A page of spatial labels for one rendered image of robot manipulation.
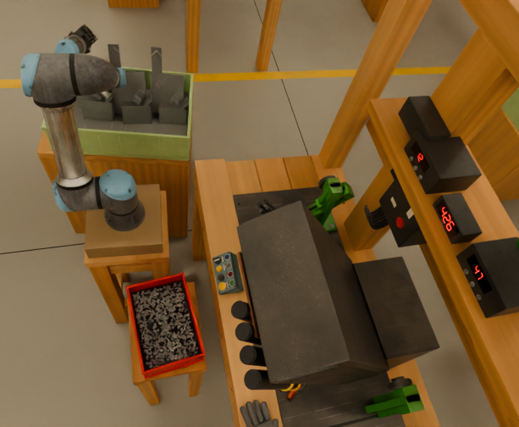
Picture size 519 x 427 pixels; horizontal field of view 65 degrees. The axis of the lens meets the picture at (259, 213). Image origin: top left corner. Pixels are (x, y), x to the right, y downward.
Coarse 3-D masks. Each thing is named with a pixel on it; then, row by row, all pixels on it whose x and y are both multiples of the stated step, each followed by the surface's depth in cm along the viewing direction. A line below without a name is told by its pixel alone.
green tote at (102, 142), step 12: (168, 72) 199; (180, 72) 201; (192, 84) 198; (192, 96) 208; (84, 132) 175; (96, 132) 175; (108, 132) 176; (120, 132) 176; (132, 132) 177; (84, 144) 182; (96, 144) 182; (108, 144) 183; (120, 144) 183; (132, 144) 183; (144, 144) 184; (156, 144) 184; (168, 144) 184; (180, 144) 185; (120, 156) 190; (132, 156) 191; (144, 156) 190; (156, 156) 191; (168, 156) 192; (180, 156) 192
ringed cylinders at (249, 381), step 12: (240, 312) 88; (240, 324) 87; (240, 336) 86; (252, 336) 86; (252, 348) 84; (240, 360) 84; (252, 360) 83; (264, 360) 87; (252, 372) 82; (264, 372) 84; (252, 384) 81; (264, 384) 82; (276, 384) 88; (288, 384) 94; (300, 384) 100
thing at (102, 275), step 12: (132, 264) 169; (144, 264) 170; (156, 264) 168; (168, 264) 175; (96, 276) 169; (108, 276) 171; (120, 276) 218; (156, 276) 179; (108, 288) 182; (120, 288) 201; (108, 300) 195; (120, 300) 199; (120, 312) 213
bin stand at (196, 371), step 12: (192, 288) 163; (192, 300) 161; (132, 324) 152; (132, 336) 150; (132, 348) 148; (132, 360) 146; (204, 360) 150; (132, 372) 144; (168, 372) 146; (180, 372) 147; (192, 372) 149; (144, 384) 151; (192, 384) 177; (156, 396) 188
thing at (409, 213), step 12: (396, 180) 119; (384, 192) 126; (396, 192) 120; (384, 204) 127; (396, 204) 121; (408, 204) 115; (396, 216) 121; (408, 216) 116; (396, 228) 122; (408, 228) 116; (396, 240) 123; (408, 240) 118; (420, 240) 121
